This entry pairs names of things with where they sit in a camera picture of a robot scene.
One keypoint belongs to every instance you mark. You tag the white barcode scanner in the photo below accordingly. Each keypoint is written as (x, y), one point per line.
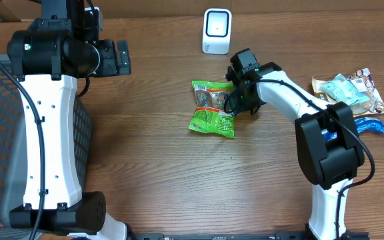
(217, 24)

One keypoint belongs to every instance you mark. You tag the cardboard back panel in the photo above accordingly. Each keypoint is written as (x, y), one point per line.
(114, 9)

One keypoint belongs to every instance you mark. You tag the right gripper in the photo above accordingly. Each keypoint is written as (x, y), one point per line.
(234, 106)

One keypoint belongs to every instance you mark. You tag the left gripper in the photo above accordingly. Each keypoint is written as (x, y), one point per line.
(112, 66)

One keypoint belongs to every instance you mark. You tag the beige cookie bag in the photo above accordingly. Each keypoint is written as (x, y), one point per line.
(363, 80)

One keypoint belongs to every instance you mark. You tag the green snack bag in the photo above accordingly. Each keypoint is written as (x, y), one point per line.
(209, 116)

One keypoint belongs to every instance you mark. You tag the teal snack packet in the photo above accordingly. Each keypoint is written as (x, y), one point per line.
(341, 89)

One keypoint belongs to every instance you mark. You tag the blue oreo packet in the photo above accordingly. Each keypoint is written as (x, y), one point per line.
(362, 124)

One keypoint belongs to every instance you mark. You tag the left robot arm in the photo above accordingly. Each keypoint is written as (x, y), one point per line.
(47, 59)

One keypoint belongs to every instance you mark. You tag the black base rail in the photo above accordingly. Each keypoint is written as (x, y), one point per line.
(280, 235)

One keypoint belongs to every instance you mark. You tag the grey plastic shopping basket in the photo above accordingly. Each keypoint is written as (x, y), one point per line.
(13, 153)

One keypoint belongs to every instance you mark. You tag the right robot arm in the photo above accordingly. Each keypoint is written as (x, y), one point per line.
(329, 150)

